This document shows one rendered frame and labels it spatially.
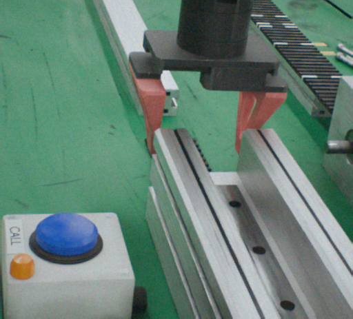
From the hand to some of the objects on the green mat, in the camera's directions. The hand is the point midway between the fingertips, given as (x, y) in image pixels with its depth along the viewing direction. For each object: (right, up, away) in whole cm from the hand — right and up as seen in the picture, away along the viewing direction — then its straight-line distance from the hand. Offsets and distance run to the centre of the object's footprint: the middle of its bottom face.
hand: (196, 144), depth 75 cm
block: (+17, -4, +6) cm, 18 cm away
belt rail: (+5, +25, +61) cm, 66 cm away
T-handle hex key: (+21, +21, +57) cm, 64 cm away
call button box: (-9, -12, -15) cm, 21 cm away
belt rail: (-14, +25, +57) cm, 63 cm away
